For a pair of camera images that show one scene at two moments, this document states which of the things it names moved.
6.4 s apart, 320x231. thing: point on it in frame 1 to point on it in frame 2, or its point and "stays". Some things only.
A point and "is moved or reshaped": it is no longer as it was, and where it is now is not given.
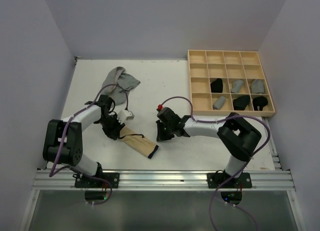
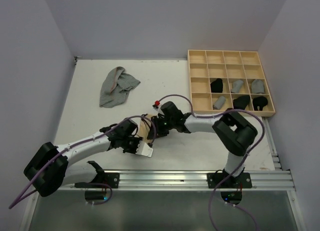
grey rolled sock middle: (237, 86) stays
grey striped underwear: (118, 75) stays
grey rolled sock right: (257, 86) stays
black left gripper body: (110, 125) to (130, 143)
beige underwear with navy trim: (140, 143) is moved or reshaped
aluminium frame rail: (277, 179) stays
